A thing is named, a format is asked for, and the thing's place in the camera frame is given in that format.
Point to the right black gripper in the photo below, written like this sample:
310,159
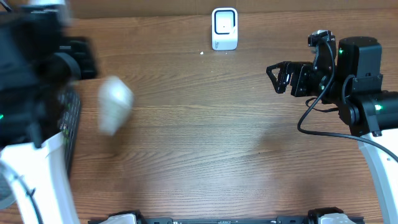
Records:
298,69

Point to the white tube gold cap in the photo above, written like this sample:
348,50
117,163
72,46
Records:
116,101

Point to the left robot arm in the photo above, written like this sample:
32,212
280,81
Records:
40,110

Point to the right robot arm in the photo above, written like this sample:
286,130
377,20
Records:
347,74

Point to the white barcode scanner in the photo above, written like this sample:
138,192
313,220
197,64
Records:
224,28

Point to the grey plastic basket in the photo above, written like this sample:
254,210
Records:
69,122

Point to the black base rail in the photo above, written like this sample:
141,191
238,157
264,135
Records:
318,215

